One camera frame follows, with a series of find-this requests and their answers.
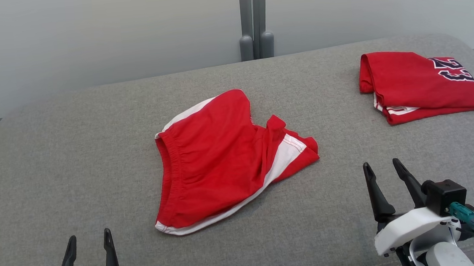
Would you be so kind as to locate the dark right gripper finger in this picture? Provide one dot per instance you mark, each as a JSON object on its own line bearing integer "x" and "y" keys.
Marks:
{"x": 412, "y": 184}
{"x": 378, "y": 200}

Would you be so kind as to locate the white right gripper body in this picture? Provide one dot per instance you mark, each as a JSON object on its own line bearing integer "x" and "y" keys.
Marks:
{"x": 409, "y": 227}

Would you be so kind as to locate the red basketball jersey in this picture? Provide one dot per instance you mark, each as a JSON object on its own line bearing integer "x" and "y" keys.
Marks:
{"x": 410, "y": 81}

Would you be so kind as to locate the red shorts white trim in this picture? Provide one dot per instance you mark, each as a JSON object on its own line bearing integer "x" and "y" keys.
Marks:
{"x": 210, "y": 164}

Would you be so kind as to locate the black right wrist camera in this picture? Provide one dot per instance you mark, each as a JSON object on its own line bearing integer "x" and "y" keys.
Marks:
{"x": 447, "y": 197}

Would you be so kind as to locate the teal right camera connector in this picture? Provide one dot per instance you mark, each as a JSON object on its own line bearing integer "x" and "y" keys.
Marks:
{"x": 465, "y": 214}

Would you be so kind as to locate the grey partition post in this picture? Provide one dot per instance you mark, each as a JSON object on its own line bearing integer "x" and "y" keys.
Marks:
{"x": 258, "y": 4}

